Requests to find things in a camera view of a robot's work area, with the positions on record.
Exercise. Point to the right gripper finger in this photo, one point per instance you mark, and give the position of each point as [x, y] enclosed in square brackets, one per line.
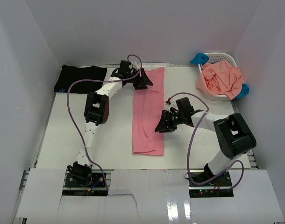
[170, 127]
[164, 123]

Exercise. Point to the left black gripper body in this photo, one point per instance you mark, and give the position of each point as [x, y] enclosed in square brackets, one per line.
[135, 80]

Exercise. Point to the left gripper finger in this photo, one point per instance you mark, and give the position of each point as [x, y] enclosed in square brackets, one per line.
[145, 81]
[140, 85]

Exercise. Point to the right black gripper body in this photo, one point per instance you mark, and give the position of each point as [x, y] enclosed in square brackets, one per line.
[176, 118]

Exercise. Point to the pink t shirt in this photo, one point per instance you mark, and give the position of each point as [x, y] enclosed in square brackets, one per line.
[147, 109]

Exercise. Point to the black t shirt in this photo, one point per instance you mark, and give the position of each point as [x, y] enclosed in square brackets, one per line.
[71, 74]

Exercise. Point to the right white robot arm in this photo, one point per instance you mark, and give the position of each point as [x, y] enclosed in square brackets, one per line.
[233, 134]

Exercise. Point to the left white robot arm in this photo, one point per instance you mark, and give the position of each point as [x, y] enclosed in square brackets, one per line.
[96, 113]

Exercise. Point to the white paper sheets at back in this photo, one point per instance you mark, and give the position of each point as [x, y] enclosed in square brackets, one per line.
[144, 65]

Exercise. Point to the salmon orange t shirt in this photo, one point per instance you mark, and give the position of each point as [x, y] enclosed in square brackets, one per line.
[220, 78]

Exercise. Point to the blue t shirt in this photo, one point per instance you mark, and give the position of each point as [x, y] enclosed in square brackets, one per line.
[200, 59]

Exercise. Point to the white perforated laundry basket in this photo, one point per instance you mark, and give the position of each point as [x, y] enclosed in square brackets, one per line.
[216, 57]

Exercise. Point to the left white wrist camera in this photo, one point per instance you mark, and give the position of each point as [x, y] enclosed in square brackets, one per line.
[136, 64]

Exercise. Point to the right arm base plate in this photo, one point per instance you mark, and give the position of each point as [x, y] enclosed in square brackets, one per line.
[218, 188]

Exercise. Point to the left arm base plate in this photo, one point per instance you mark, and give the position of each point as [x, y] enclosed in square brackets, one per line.
[94, 185]

